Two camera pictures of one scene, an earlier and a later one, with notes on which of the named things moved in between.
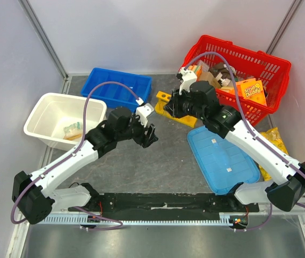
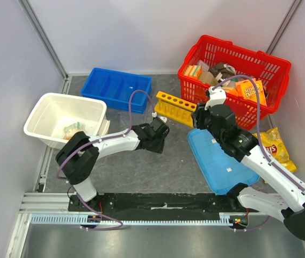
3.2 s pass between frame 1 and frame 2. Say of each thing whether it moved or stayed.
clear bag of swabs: stayed
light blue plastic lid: stayed
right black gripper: moved
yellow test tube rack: stayed
